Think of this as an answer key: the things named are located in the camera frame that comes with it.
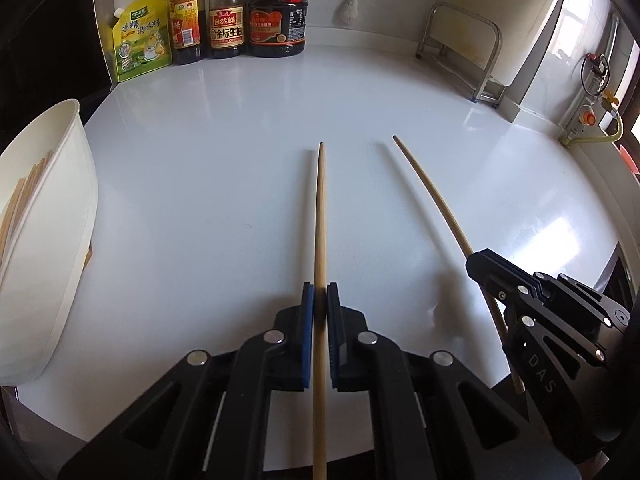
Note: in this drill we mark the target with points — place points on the large red cap soy jug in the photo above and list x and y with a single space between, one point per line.
277 28

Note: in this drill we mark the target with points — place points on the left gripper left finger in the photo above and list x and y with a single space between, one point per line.
277 360

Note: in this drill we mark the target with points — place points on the metal cutting board rack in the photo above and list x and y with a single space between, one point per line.
474 71

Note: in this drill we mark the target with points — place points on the yellow cap soy sauce bottle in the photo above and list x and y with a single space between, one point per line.
226 28

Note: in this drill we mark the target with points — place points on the gas valve with hose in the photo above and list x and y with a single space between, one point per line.
594 117

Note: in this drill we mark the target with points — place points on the white plastic bin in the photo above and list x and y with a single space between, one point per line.
51 244

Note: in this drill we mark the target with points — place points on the chopstick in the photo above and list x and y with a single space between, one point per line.
35 179
451 282
320 351
6 232

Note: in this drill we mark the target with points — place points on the yellow cap vinegar bottle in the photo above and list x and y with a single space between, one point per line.
187 30

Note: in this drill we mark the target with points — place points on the yellow green refill pouch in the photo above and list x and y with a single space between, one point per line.
141 40

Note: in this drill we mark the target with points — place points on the hanging white brush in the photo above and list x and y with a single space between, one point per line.
347 12

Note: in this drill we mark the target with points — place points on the white cutting board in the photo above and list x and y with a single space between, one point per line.
521 22

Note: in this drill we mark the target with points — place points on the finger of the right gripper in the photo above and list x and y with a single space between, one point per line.
522 294
580 306

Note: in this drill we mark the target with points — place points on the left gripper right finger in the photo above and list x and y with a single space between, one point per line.
362 360

